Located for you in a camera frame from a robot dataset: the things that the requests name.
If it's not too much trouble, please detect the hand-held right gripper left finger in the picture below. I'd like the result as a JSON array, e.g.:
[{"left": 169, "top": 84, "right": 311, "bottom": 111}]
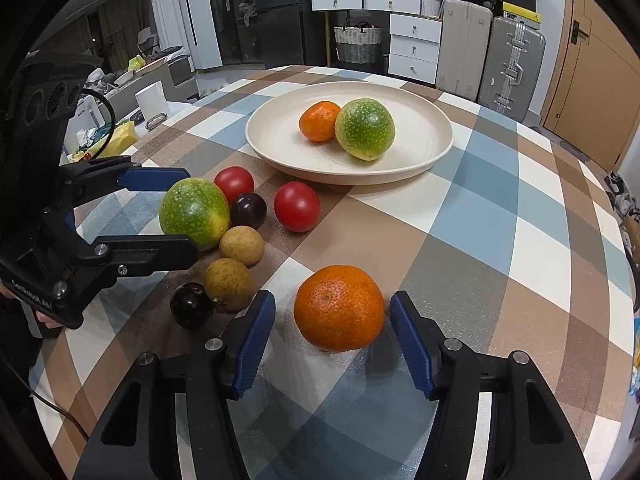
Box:
[{"left": 72, "top": 289, "right": 277, "bottom": 480}]

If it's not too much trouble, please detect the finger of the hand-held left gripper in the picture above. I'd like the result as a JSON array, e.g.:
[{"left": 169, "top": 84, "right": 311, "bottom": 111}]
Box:
[
  {"left": 57, "top": 156, "right": 192, "bottom": 211},
  {"left": 75, "top": 234, "right": 200, "bottom": 306}
]

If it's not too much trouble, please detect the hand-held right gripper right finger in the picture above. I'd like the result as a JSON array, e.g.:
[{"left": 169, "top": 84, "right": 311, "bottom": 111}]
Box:
[{"left": 389, "top": 290, "right": 593, "bottom": 480}]

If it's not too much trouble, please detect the green passion fruit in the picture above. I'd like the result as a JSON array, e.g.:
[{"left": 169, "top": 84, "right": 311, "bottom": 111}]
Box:
[
  {"left": 334, "top": 98, "right": 396, "bottom": 162},
  {"left": 159, "top": 178, "right": 231, "bottom": 252}
]

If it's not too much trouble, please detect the brown longan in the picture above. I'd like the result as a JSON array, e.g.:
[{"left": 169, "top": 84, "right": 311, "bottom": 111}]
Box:
[
  {"left": 203, "top": 258, "right": 254, "bottom": 312},
  {"left": 219, "top": 226, "right": 265, "bottom": 267}
]

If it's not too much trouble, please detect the dark purple plum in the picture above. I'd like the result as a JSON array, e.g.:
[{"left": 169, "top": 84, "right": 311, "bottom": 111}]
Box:
[
  {"left": 229, "top": 193, "right": 268, "bottom": 229},
  {"left": 170, "top": 283, "right": 215, "bottom": 330}
]

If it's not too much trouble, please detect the mandarin orange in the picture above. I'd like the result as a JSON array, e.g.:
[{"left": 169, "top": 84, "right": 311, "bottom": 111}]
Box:
[
  {"left": 293, "top": 265, "right": 386, "bottom": 353},
  {"left": 299, "top": 101, "right": 342, "bottom": 143}
]

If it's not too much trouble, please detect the red tomato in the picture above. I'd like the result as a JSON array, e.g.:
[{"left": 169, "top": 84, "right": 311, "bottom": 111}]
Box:
[
  {"left": 274, "top": 181, "right": 321, "bottom": 232},
  {"left": 214, "top": 166, "right": 255, "bottom": 206}
]

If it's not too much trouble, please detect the cream round plate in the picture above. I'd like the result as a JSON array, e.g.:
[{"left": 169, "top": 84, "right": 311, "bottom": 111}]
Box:
[{"left": 245, "top": 81, "right": 454, "bottom": 186}]

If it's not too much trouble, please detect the yellow plastic bag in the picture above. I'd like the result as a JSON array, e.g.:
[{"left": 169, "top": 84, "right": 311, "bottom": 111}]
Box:
[{"left": 75, "top": 120, "right": 139, "bottom": 162}]

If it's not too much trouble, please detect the white cylinder container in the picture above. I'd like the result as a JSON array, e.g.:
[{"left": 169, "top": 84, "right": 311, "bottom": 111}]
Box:
[{"left": 135, "top": 80, "right": 167, "bottom": 118}]

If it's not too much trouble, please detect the checked tablecloth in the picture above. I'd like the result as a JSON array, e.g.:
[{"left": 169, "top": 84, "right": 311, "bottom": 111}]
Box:
[{"left": 37, "top": 64, "right": 633, "bottom": 480}]

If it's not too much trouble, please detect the white standing air conditioner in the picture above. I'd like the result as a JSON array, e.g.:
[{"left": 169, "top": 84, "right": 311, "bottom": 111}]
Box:
[{"left": 170, "top": 0, "right": 224, "bottom": 71}]

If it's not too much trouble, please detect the dark grey refrigerator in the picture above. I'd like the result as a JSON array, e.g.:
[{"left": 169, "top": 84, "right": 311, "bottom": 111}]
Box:
[{"left": 250, "top": 0, "right": 322, "bottom": 68}]

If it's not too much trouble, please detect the woven laundry basket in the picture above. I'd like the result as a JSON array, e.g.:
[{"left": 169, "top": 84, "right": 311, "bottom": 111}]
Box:
[{"left": 333, "top": 21, "right": 384, "bottom": 63}]

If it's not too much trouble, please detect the silver suitcase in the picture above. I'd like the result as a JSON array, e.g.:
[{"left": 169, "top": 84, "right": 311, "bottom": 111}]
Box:
[{"left": 477, "top": 16, "right": 547, "bottom": 123}]

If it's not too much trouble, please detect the white drawer desk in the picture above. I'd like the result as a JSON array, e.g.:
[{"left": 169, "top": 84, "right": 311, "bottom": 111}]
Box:
[{"left": 311, "top": 0, "right": 444, "bottom": 86}]

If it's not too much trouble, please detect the beige suitcase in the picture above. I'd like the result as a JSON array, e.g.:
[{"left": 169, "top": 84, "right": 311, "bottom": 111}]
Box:
[{"left": 435, "top": 0, "right": 494, "bottom": 103}]

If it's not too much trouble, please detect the wooden door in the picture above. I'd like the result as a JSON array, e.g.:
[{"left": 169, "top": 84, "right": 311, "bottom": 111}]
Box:
[{"left": 542, "top": 0, "right": 640, "bottom": 173}]

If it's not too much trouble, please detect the yellow black box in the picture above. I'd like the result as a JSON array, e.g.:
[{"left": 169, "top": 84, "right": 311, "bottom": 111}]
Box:
[{"left": 501, "top": 2, "right": 543, "bottom": 31}]

